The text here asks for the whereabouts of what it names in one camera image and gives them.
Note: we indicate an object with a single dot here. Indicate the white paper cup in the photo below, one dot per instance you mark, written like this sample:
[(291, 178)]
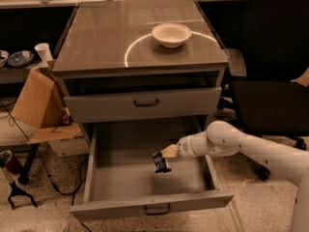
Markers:
[(44, 51)]

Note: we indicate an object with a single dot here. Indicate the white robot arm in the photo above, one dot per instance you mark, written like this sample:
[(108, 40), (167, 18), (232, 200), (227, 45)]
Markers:
[(222, 139)]

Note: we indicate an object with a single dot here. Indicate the black office chair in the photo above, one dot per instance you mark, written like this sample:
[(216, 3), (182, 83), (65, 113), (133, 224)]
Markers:
[(266, 68)]

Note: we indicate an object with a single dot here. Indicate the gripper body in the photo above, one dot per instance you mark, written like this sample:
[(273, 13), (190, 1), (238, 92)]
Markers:
[(184, 147)]

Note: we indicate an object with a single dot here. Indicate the black table leg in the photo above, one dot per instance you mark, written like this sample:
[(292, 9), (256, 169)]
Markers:
[(23, 177)]

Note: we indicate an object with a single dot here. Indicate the blue plate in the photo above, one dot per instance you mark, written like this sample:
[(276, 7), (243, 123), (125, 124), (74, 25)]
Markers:
[(20, 59)]

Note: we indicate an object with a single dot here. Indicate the white cardboard box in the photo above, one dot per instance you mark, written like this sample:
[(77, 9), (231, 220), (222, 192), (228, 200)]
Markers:
[(68, 147)]

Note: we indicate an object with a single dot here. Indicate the white bowl at left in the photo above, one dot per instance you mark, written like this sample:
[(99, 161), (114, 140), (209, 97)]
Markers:
[(4, 55)]

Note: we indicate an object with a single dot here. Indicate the brown cardboard box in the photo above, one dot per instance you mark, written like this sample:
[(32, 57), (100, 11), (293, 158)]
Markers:
[(41, 105)]

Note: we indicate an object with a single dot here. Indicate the black grabber tool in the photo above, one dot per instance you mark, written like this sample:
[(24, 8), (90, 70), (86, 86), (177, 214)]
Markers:
[(16, 190)]

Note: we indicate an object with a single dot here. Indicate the grey upper drawer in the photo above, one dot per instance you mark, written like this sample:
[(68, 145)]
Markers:
[(143, 105)]

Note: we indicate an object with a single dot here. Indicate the grey drawer cabinet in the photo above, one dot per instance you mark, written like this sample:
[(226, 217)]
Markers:
[(110, 49)]

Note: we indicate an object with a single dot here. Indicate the grey open lower drawer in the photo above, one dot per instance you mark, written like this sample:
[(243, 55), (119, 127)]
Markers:
[(121, 178)]

